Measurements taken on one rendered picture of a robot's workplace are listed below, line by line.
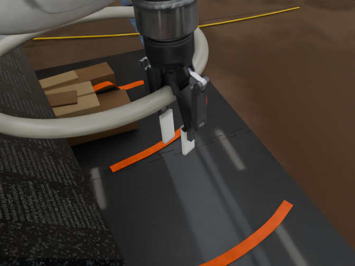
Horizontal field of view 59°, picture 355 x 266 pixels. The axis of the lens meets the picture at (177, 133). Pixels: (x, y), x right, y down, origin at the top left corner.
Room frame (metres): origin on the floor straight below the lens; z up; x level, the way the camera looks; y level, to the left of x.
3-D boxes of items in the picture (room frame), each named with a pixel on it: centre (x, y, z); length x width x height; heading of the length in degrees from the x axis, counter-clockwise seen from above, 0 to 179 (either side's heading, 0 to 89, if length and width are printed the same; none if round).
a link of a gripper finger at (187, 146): (0.41, -0.02, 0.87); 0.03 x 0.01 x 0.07; 139
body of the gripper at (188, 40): (0.43, 0.01, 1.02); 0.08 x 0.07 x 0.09; 49
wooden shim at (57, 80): (1.66, 0.76, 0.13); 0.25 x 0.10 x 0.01; 122
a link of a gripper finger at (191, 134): (0.40, -0.03, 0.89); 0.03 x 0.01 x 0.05; 49
